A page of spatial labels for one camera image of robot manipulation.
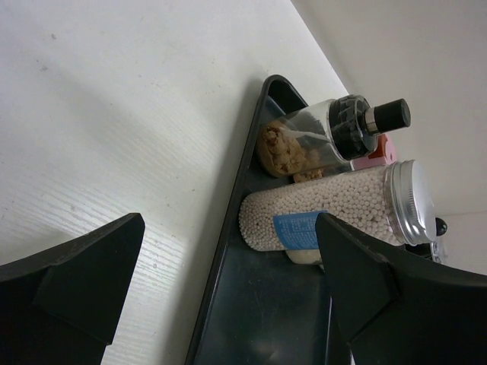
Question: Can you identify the pink cap spice bottle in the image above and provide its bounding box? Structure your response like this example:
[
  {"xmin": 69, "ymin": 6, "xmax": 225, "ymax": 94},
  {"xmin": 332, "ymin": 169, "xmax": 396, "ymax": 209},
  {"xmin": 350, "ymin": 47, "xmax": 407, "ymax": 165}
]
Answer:
[{"xmin": 291, "ymin": 135, "xmax": 399, "ymax": 184}]

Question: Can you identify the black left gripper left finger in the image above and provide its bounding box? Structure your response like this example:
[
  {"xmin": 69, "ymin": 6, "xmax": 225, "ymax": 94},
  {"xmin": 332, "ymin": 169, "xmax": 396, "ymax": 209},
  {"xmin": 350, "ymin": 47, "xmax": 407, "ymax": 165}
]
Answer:
[{"xmin": 1, "ymin": 213, "xmax": 145, "ymax": 364}]

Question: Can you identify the blue label white bead bottle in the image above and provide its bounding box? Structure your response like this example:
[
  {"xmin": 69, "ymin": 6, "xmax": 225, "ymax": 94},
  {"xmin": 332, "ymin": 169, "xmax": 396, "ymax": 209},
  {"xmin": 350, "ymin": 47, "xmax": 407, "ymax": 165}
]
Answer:
[{"xmin": 238, "ymin": 160, "xmax": 437, "ymax": 252}]

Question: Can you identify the black plastic tray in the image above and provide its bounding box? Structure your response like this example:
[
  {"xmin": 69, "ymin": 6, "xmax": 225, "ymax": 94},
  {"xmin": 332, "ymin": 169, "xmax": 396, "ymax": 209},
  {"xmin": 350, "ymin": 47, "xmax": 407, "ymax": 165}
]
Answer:
[{"xmin": 186, "ymin": 75, "xmax": 350, "ymax": 364}]

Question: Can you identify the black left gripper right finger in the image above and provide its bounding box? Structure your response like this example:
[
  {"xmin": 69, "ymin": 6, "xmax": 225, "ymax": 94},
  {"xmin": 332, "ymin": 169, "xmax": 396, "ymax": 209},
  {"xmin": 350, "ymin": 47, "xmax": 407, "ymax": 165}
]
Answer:
[{"xmin": 316, "ymin": 214, "xmax": 486, "ymax": 364}]

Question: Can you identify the black pump cap spice bottle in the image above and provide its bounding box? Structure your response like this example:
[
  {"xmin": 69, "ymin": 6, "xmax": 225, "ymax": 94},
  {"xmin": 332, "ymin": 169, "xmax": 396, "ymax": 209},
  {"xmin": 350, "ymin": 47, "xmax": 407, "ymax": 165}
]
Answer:
[{"xmin": 256, "ymin": 94, "xmax": 411, "ymax": 177}]

